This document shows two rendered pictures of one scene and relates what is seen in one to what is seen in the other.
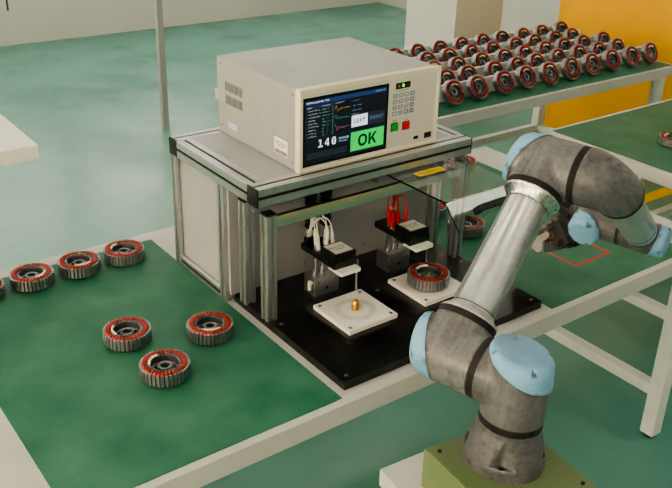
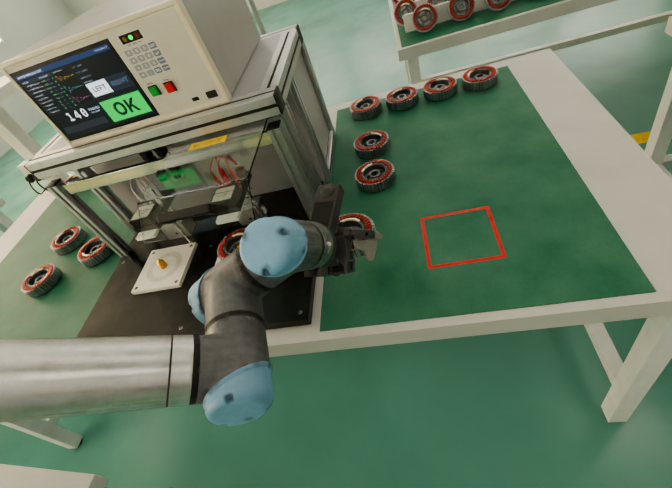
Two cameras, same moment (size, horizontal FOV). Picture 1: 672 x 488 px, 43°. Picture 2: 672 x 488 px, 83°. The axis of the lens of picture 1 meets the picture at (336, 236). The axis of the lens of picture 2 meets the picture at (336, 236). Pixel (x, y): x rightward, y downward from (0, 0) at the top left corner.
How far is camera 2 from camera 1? 2.09 m
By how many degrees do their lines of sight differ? 49
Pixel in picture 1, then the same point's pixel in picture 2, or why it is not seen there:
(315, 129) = (52, 103)
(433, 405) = not seen: hidden behind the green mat
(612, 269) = (470, 291)
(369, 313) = (164, 275)
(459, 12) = not seen: outside the picture
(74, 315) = not seen: hidden behind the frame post
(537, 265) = (387, 252)
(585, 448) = (520, 395)
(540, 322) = (290, 345)
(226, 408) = (23, 332)
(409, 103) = (157, 59)
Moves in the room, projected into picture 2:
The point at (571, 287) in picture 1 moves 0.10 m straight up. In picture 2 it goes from (380, 304) to (369, 276)
